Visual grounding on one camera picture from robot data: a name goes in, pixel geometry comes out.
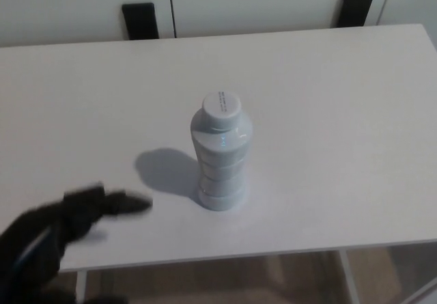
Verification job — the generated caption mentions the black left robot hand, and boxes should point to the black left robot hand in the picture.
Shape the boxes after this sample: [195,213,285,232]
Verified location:
[0,182,154,304]

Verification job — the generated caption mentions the white plastic bottle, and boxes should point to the white plastic bottle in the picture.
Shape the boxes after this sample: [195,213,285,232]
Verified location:
[189,91,254,212]

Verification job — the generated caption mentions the white table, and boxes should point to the white table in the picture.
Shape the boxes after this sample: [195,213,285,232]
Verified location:
[0,23,437,304]

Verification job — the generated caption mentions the black cabinet foot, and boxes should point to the black cabinet foot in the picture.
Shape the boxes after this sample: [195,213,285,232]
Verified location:
[333,0,376,29]
[122,2,160,40]

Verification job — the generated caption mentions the white cabinet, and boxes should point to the white cabinet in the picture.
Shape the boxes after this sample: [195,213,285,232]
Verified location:
[0,0,437,48]

